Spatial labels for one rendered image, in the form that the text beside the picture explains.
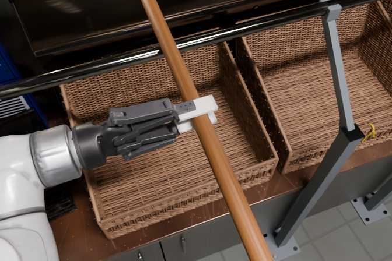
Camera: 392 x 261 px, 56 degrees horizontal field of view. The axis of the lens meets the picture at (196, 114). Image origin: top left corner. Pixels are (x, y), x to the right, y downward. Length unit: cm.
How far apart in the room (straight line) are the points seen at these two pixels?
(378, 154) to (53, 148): 112
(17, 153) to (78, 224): 67
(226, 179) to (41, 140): 28
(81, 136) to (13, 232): 16
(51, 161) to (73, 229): 67
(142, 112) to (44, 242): 23
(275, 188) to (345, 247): 71
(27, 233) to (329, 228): 152
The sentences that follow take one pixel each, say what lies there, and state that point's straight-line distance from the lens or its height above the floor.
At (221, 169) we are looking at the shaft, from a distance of 57.
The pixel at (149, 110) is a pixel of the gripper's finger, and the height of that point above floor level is 125.
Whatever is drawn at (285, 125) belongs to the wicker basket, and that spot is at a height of 59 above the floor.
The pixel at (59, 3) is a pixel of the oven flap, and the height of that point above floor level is 105.
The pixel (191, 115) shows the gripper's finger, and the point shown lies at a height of 121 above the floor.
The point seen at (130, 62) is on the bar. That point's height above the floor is 116.
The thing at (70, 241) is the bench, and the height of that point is 58.
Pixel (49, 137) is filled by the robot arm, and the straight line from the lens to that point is 60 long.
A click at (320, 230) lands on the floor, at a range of 188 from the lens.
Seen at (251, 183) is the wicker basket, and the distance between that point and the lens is 122.
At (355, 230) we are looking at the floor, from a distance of 194.
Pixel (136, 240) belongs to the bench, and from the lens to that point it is 119.
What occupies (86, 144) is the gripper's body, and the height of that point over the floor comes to 122.
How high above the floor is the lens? 171
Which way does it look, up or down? 55 degrees down
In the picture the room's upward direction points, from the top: straight up
